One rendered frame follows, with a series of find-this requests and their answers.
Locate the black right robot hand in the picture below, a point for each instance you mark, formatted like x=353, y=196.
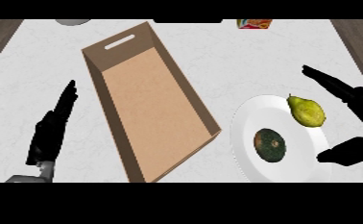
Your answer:
x=347, y=93

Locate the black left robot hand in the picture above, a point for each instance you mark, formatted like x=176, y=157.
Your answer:
x=49, y=131

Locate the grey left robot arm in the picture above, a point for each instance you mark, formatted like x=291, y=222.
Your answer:
x=37, y=175

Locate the brown cardboard box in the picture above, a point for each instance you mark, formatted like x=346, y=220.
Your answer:
x=151, y=106

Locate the dark green squash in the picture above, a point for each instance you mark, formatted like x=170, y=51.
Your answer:
x=271, y=145

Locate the white round plate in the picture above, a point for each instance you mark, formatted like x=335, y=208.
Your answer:
x=284, y=167

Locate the yellow-green pear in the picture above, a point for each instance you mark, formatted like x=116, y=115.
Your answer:
x=309, y=112

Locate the red and yellow food package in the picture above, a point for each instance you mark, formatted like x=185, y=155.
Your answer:
x=254, y=24

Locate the grey round object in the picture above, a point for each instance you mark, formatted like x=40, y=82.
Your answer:
x=73, y=21

